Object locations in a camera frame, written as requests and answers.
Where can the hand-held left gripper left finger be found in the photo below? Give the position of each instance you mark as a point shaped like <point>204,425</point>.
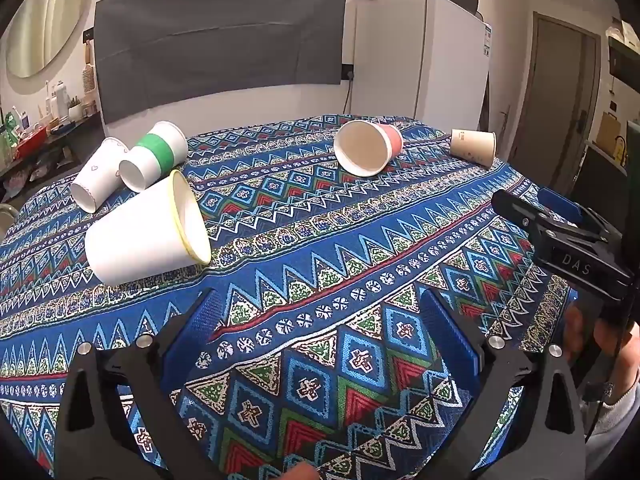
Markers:
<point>200,327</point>

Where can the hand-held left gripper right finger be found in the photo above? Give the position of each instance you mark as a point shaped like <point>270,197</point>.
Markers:
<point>450,332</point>

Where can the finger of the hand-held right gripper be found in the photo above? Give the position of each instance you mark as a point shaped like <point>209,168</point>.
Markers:
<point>562,205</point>
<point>515,207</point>

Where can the person's right forearm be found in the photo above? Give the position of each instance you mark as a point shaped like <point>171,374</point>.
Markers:
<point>617,420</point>

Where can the beige paper cup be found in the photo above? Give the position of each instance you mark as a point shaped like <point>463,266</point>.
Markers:
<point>472,146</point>

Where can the large white yellow-rimmed cup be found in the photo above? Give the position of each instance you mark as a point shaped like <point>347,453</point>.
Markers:
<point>140,240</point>

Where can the red paper cup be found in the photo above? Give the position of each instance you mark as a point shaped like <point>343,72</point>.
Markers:
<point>362,147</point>

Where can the white cup with green band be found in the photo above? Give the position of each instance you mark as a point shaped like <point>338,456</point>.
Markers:
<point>157,152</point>

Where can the white cup with heart print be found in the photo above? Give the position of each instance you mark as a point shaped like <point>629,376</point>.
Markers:
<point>97,175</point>

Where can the person's right hand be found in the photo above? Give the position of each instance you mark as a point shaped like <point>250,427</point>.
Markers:
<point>580,335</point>

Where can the person's left hand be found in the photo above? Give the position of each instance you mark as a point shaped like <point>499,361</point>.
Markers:
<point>300,472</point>

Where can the yellow bag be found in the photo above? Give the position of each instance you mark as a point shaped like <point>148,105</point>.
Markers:
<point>621,150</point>

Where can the brown paper bag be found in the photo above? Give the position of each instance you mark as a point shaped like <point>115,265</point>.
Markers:
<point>608,130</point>

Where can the grey door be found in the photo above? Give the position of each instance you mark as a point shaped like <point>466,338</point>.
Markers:
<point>555,100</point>

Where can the blue patterned tablecloth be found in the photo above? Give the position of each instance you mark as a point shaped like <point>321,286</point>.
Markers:
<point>320,240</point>

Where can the white refrigerator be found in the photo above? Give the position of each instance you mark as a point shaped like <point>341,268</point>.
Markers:
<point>415,60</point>

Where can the dark cooking pot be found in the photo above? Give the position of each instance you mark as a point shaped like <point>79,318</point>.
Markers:
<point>465,2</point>

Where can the steel basin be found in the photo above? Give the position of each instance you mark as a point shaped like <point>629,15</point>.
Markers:
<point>7,220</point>

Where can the dark sideboard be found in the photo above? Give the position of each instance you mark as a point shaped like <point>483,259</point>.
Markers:
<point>47,147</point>

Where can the red box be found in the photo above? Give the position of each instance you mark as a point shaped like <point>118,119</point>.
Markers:
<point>31,142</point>

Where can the white bottle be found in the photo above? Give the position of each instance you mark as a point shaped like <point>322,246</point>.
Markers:
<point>61,97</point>

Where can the green packet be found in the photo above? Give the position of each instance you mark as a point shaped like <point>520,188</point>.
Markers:
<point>7,135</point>

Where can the hanging wooden brush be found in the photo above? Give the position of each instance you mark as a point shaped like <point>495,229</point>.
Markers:
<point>89,72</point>

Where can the dark wall cabinet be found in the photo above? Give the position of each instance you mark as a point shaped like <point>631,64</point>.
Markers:
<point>625,62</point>

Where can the black wall socket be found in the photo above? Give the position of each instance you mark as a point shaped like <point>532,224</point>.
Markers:
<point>347,73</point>

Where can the grey wall cloth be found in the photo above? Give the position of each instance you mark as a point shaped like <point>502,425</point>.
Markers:
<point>215,40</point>

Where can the oval wall mirror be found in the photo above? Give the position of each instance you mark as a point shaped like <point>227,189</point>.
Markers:
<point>47,20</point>

